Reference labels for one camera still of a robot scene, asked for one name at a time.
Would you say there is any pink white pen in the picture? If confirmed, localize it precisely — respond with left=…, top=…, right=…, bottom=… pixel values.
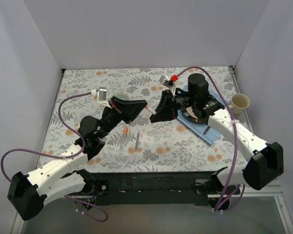
left=148, top=107, right=156, bottom=115

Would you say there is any grey highlighter pen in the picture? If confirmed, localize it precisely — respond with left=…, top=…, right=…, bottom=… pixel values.
left=120, top=126, right=128, bottom=149

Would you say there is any purple pen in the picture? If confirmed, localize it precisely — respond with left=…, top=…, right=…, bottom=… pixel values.
left=134, top=130, right=140, bottom=152

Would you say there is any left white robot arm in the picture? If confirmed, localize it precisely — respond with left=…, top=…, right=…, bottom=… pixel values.
left=7, top=97, right=147, bottom=221

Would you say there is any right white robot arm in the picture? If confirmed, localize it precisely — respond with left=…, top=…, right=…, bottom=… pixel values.
left=150, top=73, right=284, bottom=194

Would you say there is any patterned glass bowl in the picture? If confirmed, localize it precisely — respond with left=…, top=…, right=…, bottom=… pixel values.
left=114, top=93, right=129, bottom=100

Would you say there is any dark striped plate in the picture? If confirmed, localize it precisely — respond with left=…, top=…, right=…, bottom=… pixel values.
left=181, top=107, right=208, bottom=124

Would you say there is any blue checked cloth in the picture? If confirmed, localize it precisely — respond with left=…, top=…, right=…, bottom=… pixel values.
left=177, top=84, right=227, bottom=146

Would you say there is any floral table mat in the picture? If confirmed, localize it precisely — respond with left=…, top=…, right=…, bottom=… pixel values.
left=37, top=67, right=246, bottom=173

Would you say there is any cream ceramic mug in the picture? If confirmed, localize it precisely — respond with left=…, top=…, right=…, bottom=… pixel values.
left=229, top=93, right=250, bottom=118

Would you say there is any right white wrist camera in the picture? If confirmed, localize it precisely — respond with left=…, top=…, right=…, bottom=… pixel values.
left=159, top=75, right=178, bottom=96

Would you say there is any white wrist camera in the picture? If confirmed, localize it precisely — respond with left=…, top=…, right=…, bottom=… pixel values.
left=159, top=75, right=178, bottom=96
left=90, top=87, right=111, bottom=108

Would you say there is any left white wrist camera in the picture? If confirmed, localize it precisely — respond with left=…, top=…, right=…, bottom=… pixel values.
left=90, top=87, right=111, bottom=108

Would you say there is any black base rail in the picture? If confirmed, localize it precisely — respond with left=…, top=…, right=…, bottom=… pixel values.
left=70, top=172, right=245, bottom=207

